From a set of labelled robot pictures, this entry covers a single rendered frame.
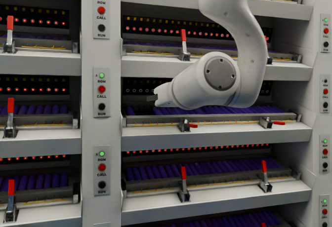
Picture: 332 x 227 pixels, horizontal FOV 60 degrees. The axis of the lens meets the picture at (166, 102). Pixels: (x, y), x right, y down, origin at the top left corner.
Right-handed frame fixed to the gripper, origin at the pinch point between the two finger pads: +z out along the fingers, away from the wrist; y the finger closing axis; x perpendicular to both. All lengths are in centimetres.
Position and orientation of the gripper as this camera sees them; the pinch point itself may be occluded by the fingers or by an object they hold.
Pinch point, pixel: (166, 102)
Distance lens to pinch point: 78.7
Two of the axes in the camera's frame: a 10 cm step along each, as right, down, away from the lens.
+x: 0.5, 9.9, -1.5
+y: -9.5, 0.0, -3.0
